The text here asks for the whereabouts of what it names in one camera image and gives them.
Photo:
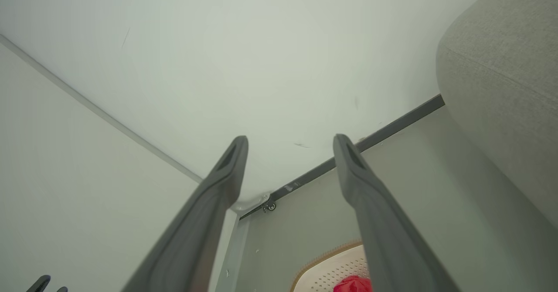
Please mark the small metal caster wheel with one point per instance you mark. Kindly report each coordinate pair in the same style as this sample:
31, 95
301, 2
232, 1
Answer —
270, 205

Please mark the cream perforated laundry basket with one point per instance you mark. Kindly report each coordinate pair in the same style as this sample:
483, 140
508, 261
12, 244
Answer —
324, 274

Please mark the black baseboard strip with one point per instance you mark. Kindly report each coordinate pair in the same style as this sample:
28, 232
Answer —
392, 128

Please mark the grey fabric sofa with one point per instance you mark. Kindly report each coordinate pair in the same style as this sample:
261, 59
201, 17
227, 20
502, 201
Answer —
505, 87

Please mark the red Bulls jersey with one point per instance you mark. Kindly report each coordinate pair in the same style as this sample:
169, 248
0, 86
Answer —
353, 285

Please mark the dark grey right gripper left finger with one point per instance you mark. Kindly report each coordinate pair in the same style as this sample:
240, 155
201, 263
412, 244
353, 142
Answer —
192, 222

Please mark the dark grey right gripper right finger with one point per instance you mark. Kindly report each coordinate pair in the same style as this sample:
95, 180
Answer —
383, 231

